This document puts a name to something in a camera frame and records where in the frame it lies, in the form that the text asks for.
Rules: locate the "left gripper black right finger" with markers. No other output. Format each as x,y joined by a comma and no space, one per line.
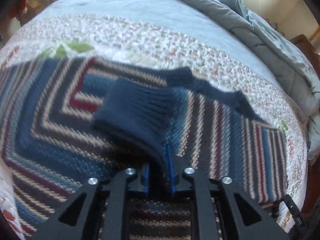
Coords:
220,209

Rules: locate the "grey crumpled comforter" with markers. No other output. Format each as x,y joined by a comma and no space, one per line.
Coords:
292,69

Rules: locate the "white floral quilt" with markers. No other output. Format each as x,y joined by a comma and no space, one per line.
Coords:
150,30

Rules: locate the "wooden headboard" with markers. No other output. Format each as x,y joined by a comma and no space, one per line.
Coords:
306,48

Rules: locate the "striped knit sweater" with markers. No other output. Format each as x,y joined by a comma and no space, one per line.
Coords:
218,133

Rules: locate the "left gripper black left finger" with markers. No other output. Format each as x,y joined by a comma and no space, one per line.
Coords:
98,209

